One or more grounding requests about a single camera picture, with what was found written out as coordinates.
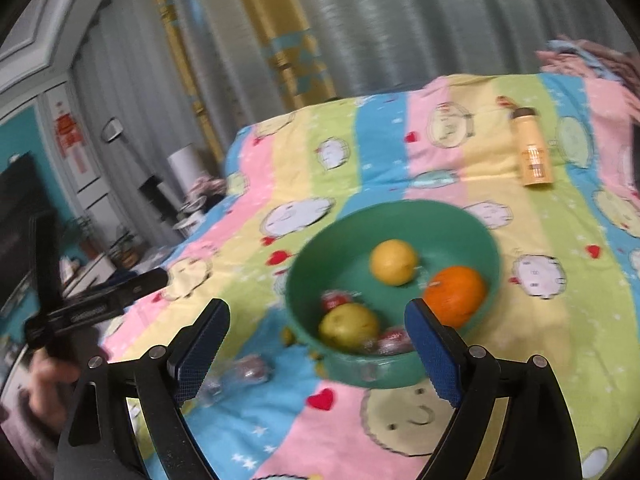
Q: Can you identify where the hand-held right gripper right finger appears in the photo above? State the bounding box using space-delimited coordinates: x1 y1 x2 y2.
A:
404 297 583 480

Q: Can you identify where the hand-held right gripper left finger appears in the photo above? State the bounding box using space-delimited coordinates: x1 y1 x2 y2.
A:
54 297 232 480

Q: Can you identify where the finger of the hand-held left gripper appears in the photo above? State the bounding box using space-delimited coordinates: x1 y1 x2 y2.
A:
116 267 171 306

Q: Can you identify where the plastic red fruit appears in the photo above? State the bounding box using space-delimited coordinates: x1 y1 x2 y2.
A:
320 290 356 313
375 327 416 356
232 354 273 386

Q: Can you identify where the orange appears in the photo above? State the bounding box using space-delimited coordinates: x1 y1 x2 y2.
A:
422 266 488 330

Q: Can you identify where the yellow-green pear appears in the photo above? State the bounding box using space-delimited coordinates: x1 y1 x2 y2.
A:
318 302 381 352

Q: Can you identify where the yellow lemon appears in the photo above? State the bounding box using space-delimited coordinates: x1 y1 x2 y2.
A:
370 239 420 287

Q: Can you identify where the green plastic bowl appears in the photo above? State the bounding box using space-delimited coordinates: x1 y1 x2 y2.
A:
284 199 502 390

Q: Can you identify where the person's left hand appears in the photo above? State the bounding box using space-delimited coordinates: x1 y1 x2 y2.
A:
27 350 83 433

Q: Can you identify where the cluttered side table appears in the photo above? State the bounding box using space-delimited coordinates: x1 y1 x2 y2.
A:
57 210 171 301

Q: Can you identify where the black television screen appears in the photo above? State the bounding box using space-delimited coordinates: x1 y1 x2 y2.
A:
0 152 38 311

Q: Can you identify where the pink cloth bundle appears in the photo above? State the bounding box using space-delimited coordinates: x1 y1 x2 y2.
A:
187 177 227 202

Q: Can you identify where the white cylinder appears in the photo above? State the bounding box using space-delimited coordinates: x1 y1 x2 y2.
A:
167 144 203 196

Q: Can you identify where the red paper sign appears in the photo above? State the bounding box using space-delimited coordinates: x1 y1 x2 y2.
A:
52 101 88 171

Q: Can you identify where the striped cartoon printed blanket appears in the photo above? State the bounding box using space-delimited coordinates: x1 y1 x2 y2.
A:
100 72 640 480

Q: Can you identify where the cream bear print bottle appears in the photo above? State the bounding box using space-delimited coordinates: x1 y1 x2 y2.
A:
497 96 556 188

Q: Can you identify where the gold patterned curtain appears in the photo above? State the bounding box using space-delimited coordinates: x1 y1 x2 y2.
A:
145 0 338 171

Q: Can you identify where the pile of folded clothes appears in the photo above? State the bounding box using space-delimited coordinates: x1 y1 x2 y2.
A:
535 35 640 86

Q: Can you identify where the grey curtain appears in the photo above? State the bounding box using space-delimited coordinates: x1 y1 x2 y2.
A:
70 0 636 241

